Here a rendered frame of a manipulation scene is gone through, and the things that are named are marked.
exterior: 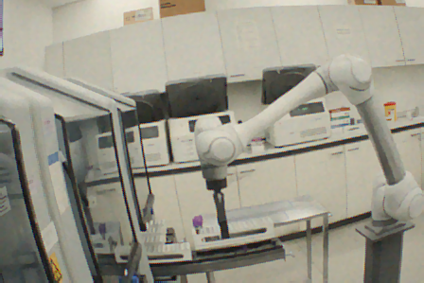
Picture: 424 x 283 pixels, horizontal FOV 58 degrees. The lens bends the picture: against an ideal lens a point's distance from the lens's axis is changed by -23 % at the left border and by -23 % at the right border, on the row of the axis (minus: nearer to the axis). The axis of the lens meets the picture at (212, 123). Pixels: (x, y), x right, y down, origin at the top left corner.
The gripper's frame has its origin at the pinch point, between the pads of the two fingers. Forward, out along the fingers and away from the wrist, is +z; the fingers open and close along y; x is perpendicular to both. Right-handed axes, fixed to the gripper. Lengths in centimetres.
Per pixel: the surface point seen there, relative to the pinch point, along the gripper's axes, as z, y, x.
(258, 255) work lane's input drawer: 11.7, -6.4, -11.3
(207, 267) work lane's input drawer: 13.5, -6.4, 8.3
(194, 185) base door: 20, 229, 7
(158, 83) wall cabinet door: -68, 258, 25
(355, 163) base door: 29, 229, -143
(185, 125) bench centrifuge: -29, 235, 6
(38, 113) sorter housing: -50, -104, 30
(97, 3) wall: -170, 292, 84
